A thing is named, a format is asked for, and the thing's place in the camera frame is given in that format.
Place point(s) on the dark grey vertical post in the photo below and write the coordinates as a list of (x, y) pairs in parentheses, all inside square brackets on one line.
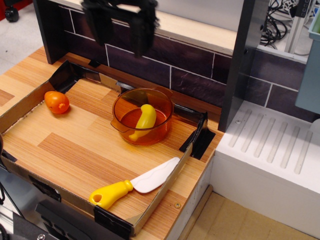
[(251, 24)]

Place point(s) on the orange transparent plastic pot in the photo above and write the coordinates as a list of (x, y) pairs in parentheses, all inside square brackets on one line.
[(126, 113)]

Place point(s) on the orange toy fruit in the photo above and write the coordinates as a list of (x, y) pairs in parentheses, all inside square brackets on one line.
[(57, 102)]

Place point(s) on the wooden shelf ledge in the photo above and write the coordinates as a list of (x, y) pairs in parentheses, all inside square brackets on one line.
[(195, 33)]

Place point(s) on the teal plastic bin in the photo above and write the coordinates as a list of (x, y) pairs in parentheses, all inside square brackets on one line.
[(308, 96)]

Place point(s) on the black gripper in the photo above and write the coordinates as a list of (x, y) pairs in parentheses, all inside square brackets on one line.
[(100, 13)]

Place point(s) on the black caster wheel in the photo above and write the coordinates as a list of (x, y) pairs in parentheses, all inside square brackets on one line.
[(11, 14)]

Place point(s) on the yellow handled white toy knife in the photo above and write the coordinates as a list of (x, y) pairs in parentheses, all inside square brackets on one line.
[(106, 196)]

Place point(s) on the white toy sink drainboard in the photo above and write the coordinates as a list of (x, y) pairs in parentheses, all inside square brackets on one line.
[(269, 162)]

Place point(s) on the yellow toy banana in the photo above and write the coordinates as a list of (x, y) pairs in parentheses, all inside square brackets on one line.
[(146, 121)]

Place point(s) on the aluminium frame rail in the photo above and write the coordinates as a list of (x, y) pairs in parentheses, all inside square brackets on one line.
[(301, 17)]

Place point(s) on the cardboard fence with black tape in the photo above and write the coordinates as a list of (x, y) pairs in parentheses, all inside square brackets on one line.
[(67, 156)]

